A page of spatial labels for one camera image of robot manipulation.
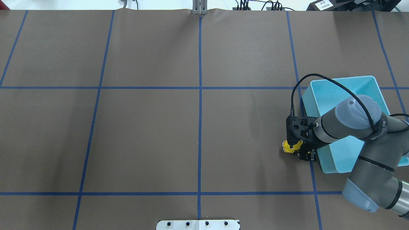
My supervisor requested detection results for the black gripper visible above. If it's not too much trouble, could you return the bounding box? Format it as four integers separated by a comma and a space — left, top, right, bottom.
297, 124, 323, 162

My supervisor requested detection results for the yellow beetle toy car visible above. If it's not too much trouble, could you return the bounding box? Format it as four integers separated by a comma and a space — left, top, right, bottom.
282, 140, 304, 155

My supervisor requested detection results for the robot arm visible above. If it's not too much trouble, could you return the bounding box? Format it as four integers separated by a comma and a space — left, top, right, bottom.
287, 95, 409, 219

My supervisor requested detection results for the light blue plastic bin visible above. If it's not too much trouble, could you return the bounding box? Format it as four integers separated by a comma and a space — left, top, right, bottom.
302, 76, 390, 173

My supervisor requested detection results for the black labelled device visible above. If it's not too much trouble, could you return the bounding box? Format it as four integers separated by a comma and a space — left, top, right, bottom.
306, 0, 354, 12

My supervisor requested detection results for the brown paper table mat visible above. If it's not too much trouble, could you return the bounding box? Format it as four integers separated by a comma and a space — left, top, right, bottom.
1, 9, 408, 230

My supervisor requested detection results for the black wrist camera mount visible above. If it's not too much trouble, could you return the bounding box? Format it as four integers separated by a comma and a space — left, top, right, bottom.
285, 115, 318, 147

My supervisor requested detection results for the black camera cable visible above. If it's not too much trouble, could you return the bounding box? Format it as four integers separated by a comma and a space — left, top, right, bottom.
290, 73, 409, 134

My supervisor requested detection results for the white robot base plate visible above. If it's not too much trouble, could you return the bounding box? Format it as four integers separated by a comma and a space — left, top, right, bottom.
156, 219, 241, 230

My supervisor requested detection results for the grey aluminium frame post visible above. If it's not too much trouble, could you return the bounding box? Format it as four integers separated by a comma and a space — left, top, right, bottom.
192, 0, 208, 15

